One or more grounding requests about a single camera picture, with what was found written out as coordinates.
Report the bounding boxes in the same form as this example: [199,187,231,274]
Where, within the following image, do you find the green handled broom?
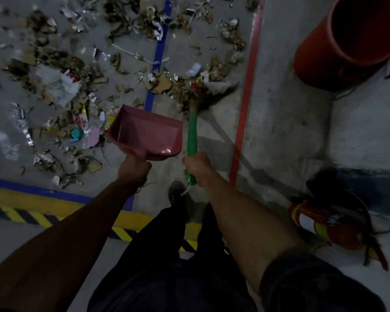
[174,79,239,187]

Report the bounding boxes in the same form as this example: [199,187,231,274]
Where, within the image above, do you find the scattered pile of litter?
[0,0,260,189]

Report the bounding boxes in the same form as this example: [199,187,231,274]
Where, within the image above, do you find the person's left hand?
[117,153,152,188]

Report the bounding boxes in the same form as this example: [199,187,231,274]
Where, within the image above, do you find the person's dark shoe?
[168,181,195,213]

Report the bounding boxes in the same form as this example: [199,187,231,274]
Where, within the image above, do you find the orange plastic bin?
[293,0,390,93]

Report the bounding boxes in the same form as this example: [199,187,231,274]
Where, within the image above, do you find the person's dark trousers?
[87,201,259,312]

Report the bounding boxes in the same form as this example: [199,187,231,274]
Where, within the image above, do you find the red fire extinguisher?
[288,188,389,271]

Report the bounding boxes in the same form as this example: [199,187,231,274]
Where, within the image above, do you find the person's right hand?
[182,151,212,184]

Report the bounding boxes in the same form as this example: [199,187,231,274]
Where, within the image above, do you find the person's dark sleeve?
[259,249,388,312]

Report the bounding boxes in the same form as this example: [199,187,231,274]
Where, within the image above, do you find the white string loop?
[181,179,197,197]

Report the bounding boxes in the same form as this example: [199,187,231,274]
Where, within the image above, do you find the pink plastic dustpan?
[108,104,184,161]

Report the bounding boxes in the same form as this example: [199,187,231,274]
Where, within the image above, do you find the person's left forearm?
[0,179,146,312]

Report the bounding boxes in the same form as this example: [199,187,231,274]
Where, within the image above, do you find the person's right forearm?
[198,166,307,296]

